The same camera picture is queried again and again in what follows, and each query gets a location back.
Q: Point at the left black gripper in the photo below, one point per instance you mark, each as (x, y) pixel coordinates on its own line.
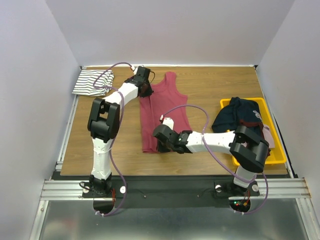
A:
(148, 92)

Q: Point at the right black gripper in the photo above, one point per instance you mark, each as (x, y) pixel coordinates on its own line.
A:
(163, 145)

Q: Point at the maroon tank top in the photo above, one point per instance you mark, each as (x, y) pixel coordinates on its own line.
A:
(165, 97)

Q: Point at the black white striped tank top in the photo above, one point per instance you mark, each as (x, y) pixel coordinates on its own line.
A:
(93, 83)

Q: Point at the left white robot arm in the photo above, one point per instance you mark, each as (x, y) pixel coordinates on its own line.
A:
(104, 124)

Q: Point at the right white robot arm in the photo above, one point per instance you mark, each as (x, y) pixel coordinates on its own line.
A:
(249, 149)

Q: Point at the navy blue tank top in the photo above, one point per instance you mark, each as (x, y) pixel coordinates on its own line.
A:
(239, 112)

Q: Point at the light pink tank top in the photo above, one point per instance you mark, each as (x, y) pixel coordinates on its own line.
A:
(266, 131)

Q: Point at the yellow plastic tray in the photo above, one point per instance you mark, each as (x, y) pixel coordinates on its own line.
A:
(276, 155)

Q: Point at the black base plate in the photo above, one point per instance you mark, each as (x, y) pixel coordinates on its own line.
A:
(189, 191)

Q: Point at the aluminium frame rail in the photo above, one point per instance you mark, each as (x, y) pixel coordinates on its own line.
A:
(51, 107)

